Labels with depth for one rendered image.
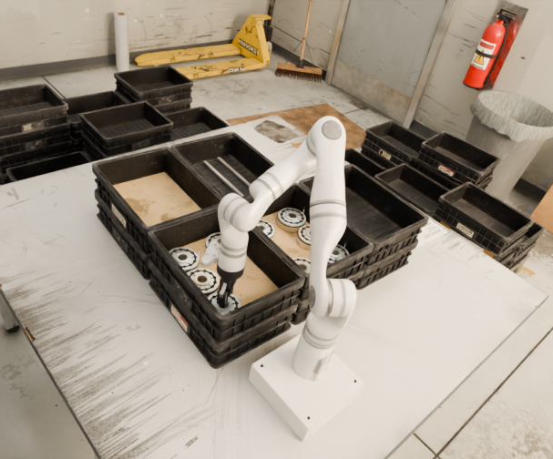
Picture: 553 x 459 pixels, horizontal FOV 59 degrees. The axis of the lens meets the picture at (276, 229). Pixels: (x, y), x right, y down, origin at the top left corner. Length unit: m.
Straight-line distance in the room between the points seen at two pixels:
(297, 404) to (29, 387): 1.30
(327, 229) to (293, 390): 0.45
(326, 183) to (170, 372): 0.68
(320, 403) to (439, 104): 3.52
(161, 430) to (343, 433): 0.48
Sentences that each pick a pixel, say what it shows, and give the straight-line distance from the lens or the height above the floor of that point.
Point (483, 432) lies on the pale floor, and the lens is 2.53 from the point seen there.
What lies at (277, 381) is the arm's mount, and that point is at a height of 0.77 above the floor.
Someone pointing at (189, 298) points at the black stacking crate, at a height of 0.87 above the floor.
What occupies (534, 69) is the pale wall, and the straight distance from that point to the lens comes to 4.18.
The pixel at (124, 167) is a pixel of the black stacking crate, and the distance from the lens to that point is 1.85.
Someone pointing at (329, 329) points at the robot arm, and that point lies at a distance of 1.25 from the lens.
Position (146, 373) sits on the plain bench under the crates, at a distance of 1.45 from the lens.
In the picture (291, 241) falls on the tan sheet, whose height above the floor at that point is 0.83.
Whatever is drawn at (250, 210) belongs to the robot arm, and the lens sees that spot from 1.17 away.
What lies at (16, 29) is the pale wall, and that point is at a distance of 4.59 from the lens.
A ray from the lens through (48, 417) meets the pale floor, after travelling 2.24.
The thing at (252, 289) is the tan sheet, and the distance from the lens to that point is 1.50.
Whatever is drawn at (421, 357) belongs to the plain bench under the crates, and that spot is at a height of 0.70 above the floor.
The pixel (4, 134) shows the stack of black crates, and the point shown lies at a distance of 2.89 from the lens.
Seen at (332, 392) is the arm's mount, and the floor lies 0.77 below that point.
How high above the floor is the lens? 1.91
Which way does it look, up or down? 39 degrees down
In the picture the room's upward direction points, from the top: 12 degrees clockwise
